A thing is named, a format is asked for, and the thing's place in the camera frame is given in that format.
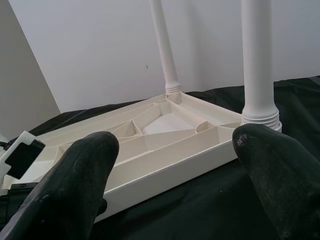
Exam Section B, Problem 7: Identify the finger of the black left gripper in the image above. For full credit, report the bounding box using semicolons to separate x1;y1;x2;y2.
98;198;109;216

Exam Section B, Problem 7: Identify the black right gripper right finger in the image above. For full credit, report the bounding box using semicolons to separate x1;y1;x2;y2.
231;123;320;240

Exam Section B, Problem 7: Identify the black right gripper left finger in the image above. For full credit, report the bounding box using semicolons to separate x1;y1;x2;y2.
0;131;120;240

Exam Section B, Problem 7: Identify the white plastic table top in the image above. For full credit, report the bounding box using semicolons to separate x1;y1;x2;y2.
2;91;283;223

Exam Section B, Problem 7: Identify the white plastic table leg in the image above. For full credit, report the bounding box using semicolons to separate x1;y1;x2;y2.
241;0;281;132
149;0;184;97

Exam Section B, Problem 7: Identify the black table cover cloth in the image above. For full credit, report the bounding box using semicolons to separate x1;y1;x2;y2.
27;74;320;240

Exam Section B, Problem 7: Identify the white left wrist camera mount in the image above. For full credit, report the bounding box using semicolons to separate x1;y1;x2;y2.
0;129;47;191

